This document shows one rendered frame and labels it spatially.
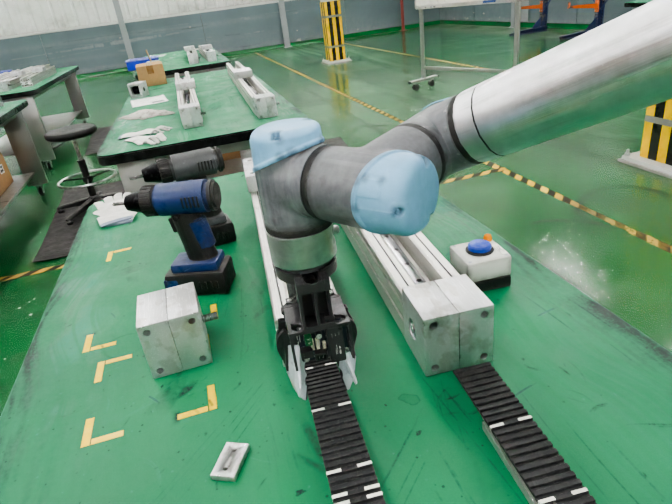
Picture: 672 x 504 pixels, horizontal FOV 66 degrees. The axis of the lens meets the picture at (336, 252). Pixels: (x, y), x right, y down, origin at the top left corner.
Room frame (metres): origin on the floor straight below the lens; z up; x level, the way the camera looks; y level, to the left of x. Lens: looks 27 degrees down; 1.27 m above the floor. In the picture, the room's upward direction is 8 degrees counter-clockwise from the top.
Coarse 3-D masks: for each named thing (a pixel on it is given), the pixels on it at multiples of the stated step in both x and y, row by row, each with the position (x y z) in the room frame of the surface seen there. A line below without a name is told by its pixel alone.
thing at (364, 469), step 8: (360, 464) 0.39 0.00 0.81; (368, 464) 0.39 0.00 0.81; (328, 472) 0.39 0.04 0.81; (336, 472) 0.39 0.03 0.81; (344, 472) 0.39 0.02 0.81; (352, 472) 0.39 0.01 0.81; (360, 472) 0.38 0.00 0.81; (368, 472) 0.38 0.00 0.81; (328, 480) 0.38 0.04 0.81; (336, 480) 0.38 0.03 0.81; (344, 480) 0.38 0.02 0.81; (352, 480) 0.38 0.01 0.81
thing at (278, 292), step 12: (252, 192) 1.18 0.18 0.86; (264, 228) 0.95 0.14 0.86; (264, 240) 0.90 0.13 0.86; (264, 252) 0.84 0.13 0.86; (264, 264) 0.80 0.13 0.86; (276, 276) 0.75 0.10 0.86; (276, 288) 0.71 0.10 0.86; (276, 300) 0.67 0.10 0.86; (276, 312) 0.64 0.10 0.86; (276, 324) 0.62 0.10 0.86
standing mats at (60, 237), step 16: (96, 144) 6.06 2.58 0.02; (336, 144) 4.68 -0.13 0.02; (64, 192) 4.28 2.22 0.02; (80, 192) 4.23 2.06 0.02; (112, 192) 4.12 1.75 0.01; (64, 224) 3.50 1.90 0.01; (80, 224) 3.46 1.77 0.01; (48, 240) 3.23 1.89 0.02; (64, 240) 3.19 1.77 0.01; (48, 256) 2.95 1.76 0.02; (64, 256) 2.94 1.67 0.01
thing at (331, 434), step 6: (342, 426) 0.45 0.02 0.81; (348, 426) 0.45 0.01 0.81; (354, 426) 0.45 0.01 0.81; (318, 432) 0.45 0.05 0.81; (324, 432) 0.45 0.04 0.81; (330, 432) 0.45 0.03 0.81; (336, 432) 0.45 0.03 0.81; (342, 432) 0.44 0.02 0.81; (348, 432) 0.44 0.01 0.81; (354, 432) 0.44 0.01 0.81; (360, 432) 0.44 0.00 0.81; (318, 438) 0.44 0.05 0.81; (324, 438) 0.44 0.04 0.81; (330, 438) 0.44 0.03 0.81; (336, 438) 0.44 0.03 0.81
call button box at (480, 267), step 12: (492, 240) 0.82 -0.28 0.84; (456, 252) 0.80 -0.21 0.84; (468, 252) 0.78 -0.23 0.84; (492, 252) 0.77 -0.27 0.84; (504, 252) 0.77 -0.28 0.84; (456, 264) 0.79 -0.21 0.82; (468, 264) 0.75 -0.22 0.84; (480, 264) 0.75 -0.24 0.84; (492, 264) 0.75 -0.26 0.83; (504, 264) 0.76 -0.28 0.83; (468, 276) 0.75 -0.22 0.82; (480, 276) 0.75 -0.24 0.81; (492, 276) 0.75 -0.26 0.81; (504, 276) 0.76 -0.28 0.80; (480, 288) 0.75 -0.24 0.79; (492, 288) 0.75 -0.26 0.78
